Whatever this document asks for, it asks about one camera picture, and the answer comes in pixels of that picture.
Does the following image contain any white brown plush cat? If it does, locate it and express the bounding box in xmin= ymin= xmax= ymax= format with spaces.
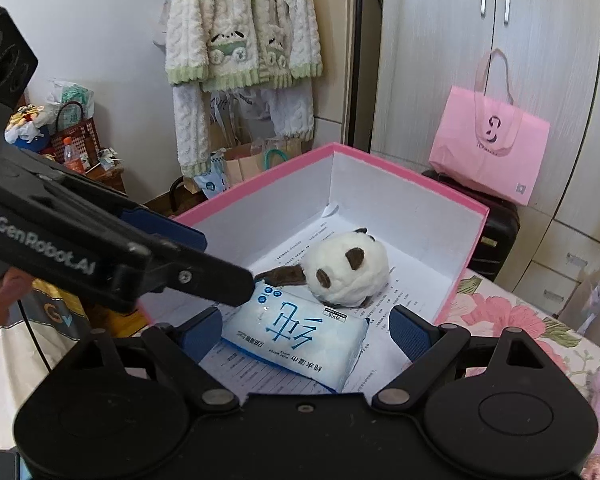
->
xmin=256 ymin=228 xmax=390 ymax=308

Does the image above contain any floral tablecloth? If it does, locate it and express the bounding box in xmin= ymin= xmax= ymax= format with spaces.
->
xmin=442 ymin=268 xmax=600 ymax=480

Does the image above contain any orange drink bottle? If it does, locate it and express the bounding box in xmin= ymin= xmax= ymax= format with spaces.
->
xmin=62 ymin=136 xmax=85 ymax=174

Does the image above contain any brown paper bag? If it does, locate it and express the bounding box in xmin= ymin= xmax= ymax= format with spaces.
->
xmin=223 ymin=138 xmax=302 ymax=186

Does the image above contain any pink storage box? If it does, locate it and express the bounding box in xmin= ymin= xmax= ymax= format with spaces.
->
xmin=139 ymin=142 xmax=490 ymax=401

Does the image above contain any black suitcase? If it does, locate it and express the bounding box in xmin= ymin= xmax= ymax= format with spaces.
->
xmin=422 ymin=169 xmax=520 ymax=281

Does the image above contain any pink tote bag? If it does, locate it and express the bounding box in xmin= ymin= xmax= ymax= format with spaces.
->
xmin=429 ymin=49 xmax=550 ymax=206

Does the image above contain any cream knitted cardigan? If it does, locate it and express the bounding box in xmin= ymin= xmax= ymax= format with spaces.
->
xmin=166 ymin=0 xmax=323 ymax=91

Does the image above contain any grey wardrobe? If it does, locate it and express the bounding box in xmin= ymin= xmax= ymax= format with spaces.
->
xmin=347 ymin=0 xmax=600 ymax=316

